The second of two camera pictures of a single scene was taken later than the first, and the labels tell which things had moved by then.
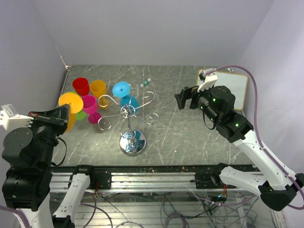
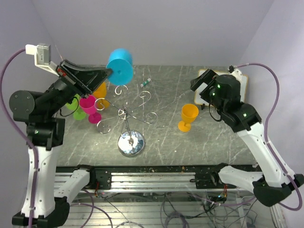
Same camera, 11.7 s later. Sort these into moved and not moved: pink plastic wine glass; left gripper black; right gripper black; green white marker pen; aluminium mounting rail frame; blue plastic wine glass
Moved: blue plastic wine glass; right gripper black; left gripper black
Not moved: aluminium mounting rail frame; green white marker pen; pink plastic wine glass
